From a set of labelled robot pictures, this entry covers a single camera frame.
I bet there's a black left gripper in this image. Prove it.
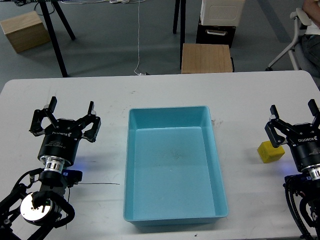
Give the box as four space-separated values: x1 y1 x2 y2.
29 96 101 167

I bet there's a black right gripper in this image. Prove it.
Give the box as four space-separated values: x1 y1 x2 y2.
264 99 320 173

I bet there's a yellow cube block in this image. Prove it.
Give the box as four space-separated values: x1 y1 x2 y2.
257 141 285 164

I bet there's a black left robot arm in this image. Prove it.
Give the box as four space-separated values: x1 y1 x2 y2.
0 96 101 240

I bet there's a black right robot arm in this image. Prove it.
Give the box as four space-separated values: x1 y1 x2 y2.
264 99 320 240

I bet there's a wooden box far left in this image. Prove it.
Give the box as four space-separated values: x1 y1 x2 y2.
0 11 51 53

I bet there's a wooden box behind table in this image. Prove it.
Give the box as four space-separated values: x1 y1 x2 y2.
181 43 233 74

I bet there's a white appliance box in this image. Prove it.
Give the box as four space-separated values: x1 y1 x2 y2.
200 0 246 27

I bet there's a thin metal rod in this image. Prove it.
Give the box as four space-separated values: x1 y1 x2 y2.
74 182 120 185

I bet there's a white office chair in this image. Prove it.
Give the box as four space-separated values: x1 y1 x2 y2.
265 7 312 71

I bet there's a seated person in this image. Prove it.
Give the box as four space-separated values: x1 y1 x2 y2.
300 0 320 73

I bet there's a light blue plastic bin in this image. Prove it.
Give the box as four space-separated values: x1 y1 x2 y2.
123 106 229 226

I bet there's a black tripod legs left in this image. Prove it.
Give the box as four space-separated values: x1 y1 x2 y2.
37 0 76 78

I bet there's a black stand legs centre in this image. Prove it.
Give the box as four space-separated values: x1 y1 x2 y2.
172 0 187 69

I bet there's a white hanging cable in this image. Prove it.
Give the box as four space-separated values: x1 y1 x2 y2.
133 0 147 76

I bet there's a black case with handle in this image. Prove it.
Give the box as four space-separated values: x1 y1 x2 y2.
195 19 237 48

